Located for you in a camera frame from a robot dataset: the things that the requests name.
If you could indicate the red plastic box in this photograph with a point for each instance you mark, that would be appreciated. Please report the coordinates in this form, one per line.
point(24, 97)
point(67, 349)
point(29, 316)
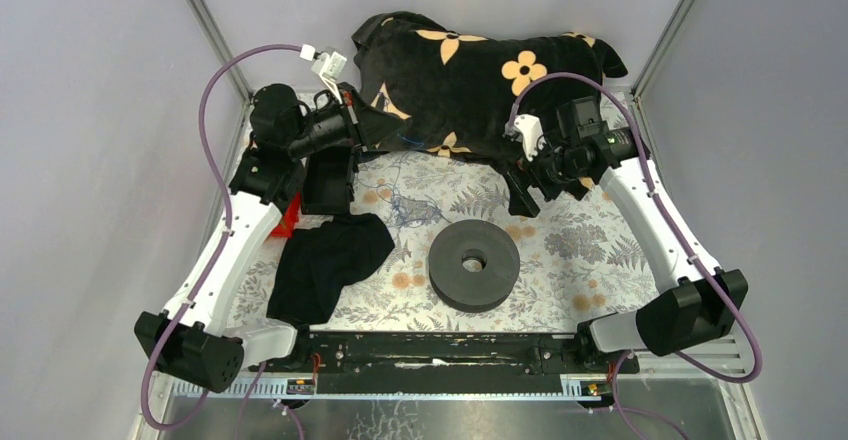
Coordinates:
point(289, 220)

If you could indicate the black plastic box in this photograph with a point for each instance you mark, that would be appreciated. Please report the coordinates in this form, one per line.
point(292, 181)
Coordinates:
point(328, 187)

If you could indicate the black cloth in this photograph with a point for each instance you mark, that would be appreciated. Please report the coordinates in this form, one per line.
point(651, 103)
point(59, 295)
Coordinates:
point(317, 264)

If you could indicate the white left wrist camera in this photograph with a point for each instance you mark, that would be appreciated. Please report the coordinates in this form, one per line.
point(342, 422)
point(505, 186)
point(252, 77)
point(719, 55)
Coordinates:
point(327, 65)

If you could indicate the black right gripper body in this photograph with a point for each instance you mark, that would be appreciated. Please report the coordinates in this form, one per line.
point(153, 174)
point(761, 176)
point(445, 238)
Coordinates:
point(552, 169)

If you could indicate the grey perforated spool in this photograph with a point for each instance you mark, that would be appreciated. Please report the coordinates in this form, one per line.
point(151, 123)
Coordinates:
point(473, 266)

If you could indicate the black flower-pattern plush blanket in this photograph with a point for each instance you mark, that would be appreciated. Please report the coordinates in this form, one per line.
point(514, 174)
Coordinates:
point(453, 92)

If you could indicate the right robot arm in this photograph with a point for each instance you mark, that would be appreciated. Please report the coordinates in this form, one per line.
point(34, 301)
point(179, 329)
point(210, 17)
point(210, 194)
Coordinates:
point(696, 295)

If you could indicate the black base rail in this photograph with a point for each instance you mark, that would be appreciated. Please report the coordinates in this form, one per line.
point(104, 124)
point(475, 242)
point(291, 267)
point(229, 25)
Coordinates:
point(427, 364)

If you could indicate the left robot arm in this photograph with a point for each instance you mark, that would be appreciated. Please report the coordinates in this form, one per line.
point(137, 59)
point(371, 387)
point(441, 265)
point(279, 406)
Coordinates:
point(189, 339)

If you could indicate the floral table mat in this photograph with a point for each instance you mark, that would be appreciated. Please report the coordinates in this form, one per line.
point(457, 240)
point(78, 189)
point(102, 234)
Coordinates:
point(579, 259)

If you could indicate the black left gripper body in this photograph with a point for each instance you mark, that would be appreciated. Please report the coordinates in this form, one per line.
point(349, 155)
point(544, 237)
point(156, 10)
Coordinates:
point(330, 125)

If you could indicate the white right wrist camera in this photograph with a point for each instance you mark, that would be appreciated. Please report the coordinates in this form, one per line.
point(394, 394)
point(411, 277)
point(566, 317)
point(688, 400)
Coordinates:
point(527, 130)

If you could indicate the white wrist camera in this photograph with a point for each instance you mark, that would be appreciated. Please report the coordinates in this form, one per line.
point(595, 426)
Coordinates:
point(527, 130)
point(327, 65)

